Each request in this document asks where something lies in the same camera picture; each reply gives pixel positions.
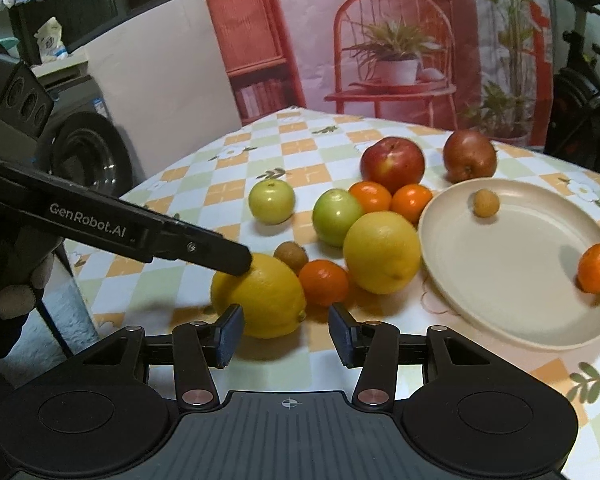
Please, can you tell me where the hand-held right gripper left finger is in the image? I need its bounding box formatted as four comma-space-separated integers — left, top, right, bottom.
72, 304, 245, 409

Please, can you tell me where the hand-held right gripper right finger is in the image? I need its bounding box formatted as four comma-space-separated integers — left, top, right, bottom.
327, 302, 495, 407

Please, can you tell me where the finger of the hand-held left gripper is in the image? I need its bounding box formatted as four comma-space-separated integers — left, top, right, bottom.
145, 214, 253, 277

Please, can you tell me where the yellow lemon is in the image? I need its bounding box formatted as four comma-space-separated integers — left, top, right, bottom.
210, 252, 308, 339

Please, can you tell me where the orange mandarin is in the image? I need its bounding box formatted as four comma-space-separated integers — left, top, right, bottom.
298, 259, 351, 308
577, 243, 600, 294
348, 181, 393, 213
391, 184, 434, 226

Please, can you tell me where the yellow-green apple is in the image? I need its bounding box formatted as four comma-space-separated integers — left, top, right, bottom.
249, 179, 297, 225

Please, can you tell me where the dark brown longan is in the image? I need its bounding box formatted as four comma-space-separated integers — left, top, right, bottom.
273, 241, 309, 277

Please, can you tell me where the round yellow orange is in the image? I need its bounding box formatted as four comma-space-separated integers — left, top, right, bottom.
342, 211, 422, 296

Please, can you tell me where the green apple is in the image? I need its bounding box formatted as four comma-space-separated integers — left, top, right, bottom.
313, 188, 365, 247

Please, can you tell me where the beige plate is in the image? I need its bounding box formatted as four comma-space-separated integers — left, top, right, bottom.
418, 178, 600, 351

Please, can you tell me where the light brown longan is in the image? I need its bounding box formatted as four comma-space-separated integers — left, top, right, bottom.
474, 189, 500, 219

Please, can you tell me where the dark red apple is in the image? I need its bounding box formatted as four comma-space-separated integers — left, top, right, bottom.
442, 130, 498, 183

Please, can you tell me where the person's left hand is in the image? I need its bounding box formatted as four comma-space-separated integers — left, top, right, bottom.
0, 232, 73, 361

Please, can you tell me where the checkered flower tablecloth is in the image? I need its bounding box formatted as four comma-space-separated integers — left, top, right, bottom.
62, 105, 600, 480

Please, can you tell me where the grey washing machine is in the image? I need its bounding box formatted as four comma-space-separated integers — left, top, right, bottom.
27, 55, 133, 196

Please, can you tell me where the white plastic bag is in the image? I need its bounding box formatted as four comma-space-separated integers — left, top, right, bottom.
34, 16, 69, 63

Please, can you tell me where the white board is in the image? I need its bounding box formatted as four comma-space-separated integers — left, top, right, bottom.
70, 0, 243, 196

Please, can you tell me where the printed backdrop cloth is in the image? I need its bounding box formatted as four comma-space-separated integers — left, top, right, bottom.
200, 0, 555, 148

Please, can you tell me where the black exercise bike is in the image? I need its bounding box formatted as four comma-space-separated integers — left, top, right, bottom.
542, 0, 600, 181

